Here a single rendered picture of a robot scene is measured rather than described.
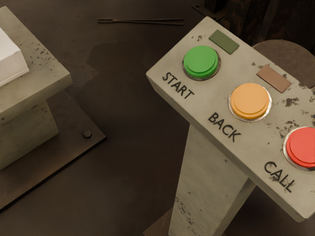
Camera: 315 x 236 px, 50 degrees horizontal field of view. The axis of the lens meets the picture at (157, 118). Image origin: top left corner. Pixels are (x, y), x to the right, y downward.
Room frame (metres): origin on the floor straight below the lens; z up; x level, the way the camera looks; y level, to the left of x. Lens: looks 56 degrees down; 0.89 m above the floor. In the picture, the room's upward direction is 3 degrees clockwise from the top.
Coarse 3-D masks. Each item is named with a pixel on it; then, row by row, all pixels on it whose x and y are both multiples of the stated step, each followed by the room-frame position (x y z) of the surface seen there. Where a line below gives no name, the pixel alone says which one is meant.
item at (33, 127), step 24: (24, 120) 0.47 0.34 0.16; (48, 120) 0.51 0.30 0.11; (72, 120) 0.56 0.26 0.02; (0, 144) 0.41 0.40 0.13; (24, 144) 0.45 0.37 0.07; (48, 144) 0.48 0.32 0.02; (72, 144) 0.48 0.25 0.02; (96, 144) 0.49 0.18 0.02; (0, 168) 0.39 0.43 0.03; (24, 168) 0.40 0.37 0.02; (48, 168) 0.40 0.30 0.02; (0, 192) 0.32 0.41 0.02; (24, 192) 0.32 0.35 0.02
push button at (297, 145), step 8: (304, 128) 0.19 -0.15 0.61; (312, 128) 0.19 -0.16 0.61; (296, 136) 0.18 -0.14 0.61; (304, 136) 0.18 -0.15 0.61; (312, 136) 0.18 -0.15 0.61; (288, 144) 0.17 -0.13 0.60; (296, 144) 0.17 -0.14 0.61; (304, 144) 0.17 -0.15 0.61; (312, 144) 0.17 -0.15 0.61; (288, 152) 0.16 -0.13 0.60; (296, 152) 0.16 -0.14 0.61; (304, 152) 0.16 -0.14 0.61; (312, 152) 0.16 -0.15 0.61; (296, 160) 0.15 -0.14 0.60; (304, 160) 0.15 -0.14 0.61; (312, 160) 0.15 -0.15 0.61
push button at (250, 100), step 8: (240, 88) 0.23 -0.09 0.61; (248, 88) 0.23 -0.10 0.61; (256, 88) 0.23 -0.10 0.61; (232, 96) 0.23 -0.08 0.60; (240, 96) 0.22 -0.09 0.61; (248, 96) 0.22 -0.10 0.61; (256, 96) 0.22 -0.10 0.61; (264, 96) 0.22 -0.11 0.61; (232, 104) 0.22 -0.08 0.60; (240, 104) 0.22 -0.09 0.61; (248, 104) 0.21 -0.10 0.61; (256, 104) 0.21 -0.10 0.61; (264, 104) 0.21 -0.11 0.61; (240, 112) 0.21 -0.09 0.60; (248, 112) 0.21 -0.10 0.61; (256, 112) 0.21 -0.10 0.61; (264, 112) 0.21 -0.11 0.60
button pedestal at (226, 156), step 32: (192, 32) 0.32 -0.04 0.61; (224, 32) 0.32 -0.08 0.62; (160, 64) 0.28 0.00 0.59; (224, 64) 0.27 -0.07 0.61; (256, 64) 0.27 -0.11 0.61; (192, 96) 0.24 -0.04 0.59; (224, 96) 0.23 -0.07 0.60; (288, 96) 0.23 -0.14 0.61; (192, 128) 0.23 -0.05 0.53; (224, 128) 0.20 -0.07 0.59; (256, 128) 0.19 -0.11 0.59; (288, 128) 0.19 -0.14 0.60; (192, 160) 0.22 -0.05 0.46; (224, 160) 0.19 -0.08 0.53; (256, 160) 0.16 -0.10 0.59; (288, 160) 0.16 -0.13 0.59; (192, 192) 0.21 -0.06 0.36; (224, 192) 0.18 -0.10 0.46; (288, 192) 0.13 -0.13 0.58; (160, 224) 0.26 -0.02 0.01; (192, 224) 0.20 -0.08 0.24; (224, 224) 0.18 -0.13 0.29
